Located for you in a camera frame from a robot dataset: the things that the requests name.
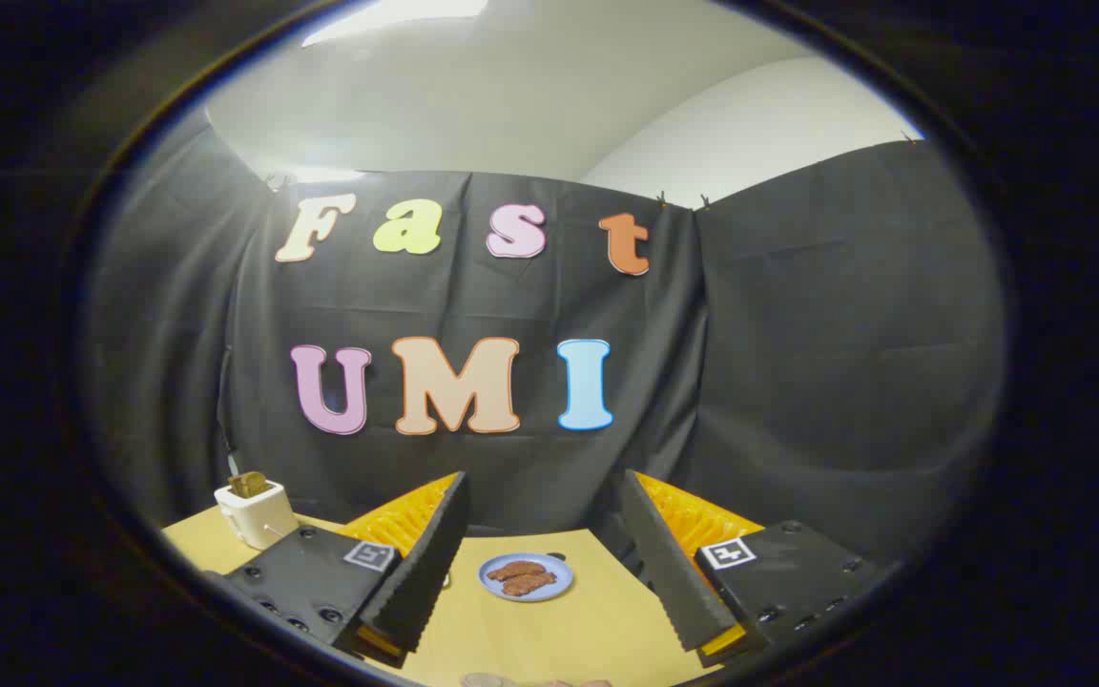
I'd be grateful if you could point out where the blue plate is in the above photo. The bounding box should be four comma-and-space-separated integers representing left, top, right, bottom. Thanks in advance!
478, 552, 574, 603

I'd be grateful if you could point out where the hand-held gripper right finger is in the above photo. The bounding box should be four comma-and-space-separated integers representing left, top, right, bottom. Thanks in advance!
618, 469, 894, 669

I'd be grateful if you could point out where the white toaster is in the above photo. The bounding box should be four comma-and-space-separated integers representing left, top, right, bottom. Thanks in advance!
215, 480, 299, 551

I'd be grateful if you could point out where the wooden table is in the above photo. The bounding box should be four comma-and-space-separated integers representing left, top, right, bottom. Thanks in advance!
160, 506, 732, 687

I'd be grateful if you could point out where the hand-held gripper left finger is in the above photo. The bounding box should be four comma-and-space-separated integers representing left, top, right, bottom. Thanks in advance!
225, 470, 471, 669

